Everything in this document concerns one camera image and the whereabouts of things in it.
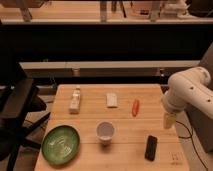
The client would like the white rectangular block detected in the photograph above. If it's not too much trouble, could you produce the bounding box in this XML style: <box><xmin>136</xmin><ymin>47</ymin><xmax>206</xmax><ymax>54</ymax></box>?
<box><xmin>106</xmin><ymin>93</ymin><xmax>118</xmax><ymax>108</ymax></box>

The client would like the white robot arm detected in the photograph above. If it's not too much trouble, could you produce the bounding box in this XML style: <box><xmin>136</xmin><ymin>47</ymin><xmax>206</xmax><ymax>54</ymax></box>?
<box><xmin>161</xmin><ymin>67</ymin><xmax>213</xmax><ymax>129</ymax></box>

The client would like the black cable on floor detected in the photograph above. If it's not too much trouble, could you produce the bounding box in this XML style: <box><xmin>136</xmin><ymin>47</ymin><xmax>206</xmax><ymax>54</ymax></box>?
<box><xmin>175</xmin><ymin>119</ymin><xmax>210</xmax><ymax>171</ymax></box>

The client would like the black office chair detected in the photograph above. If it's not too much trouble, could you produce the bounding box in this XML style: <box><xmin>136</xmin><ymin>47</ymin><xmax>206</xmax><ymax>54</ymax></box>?
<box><xmin>0</xmin><ymin>60</ymin><xmax>50</xmax><ymax>171</ymax></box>

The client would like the long grey rail shelf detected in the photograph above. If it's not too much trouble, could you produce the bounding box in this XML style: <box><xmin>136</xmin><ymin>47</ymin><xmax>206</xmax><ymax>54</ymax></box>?
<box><xmin>21</xmin><ymin>60</ymin><xmax>199</xmax><ymax>78</ymax></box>

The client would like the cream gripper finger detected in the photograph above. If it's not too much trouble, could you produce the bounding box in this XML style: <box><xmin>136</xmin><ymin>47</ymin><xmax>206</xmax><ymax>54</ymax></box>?
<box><xmin>163</xmin><ymin>113</ymin><xmax>176</xmax><ymax>129</ymax></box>

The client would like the green ceramic bowl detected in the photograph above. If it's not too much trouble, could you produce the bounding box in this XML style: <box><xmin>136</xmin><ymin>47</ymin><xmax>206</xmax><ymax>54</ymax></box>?
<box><xmin>41</xmin><ymin>125</ymin><xmax>80</xmax><ymax>165</ymax></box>

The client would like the white paper cup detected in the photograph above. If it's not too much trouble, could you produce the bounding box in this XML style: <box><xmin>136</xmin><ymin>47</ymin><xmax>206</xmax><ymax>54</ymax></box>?
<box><xmin>96</xmin><ymin>122</ymin><xmax>115</xmax><ymax>145</ymax></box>

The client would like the orange carrot toy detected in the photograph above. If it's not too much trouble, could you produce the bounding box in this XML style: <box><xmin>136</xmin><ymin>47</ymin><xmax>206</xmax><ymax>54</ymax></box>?
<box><xmin>132</xmin><ymin>99</ymin><xmax>140</xmax><ymax>117</ymax></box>

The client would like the white plastic bottle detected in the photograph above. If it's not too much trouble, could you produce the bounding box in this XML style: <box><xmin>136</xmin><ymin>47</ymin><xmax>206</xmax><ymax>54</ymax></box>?
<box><xmin>69</xmin><ymin>86</ymin><xmax>81</xmax><ymax>114</ymax></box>

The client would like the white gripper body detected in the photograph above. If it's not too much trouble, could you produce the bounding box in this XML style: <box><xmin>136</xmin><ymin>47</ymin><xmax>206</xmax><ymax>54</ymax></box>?
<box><xmin>162</xmin><ymin>92</ymin><xmax>186</xmax><ymax>114</ymax></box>

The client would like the black rectangular remote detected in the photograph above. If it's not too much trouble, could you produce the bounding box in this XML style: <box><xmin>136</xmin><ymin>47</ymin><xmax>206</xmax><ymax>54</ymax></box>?
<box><xmin>145</xmin><ymin>135</ymin><xmax>157</xmax><ymax>161</ymax></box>

